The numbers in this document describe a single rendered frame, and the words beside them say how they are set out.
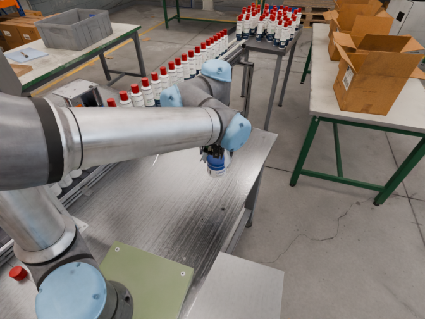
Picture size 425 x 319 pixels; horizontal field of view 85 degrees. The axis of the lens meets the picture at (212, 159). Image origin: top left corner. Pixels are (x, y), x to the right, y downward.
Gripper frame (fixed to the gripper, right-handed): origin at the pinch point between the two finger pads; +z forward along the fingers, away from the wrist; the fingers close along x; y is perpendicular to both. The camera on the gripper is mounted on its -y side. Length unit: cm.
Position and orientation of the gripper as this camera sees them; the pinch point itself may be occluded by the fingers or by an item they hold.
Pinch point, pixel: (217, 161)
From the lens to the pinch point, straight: 82.5
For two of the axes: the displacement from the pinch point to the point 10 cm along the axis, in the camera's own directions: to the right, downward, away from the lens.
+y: -3.1, 6.6, -6.9
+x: 9.5, 2.1, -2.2
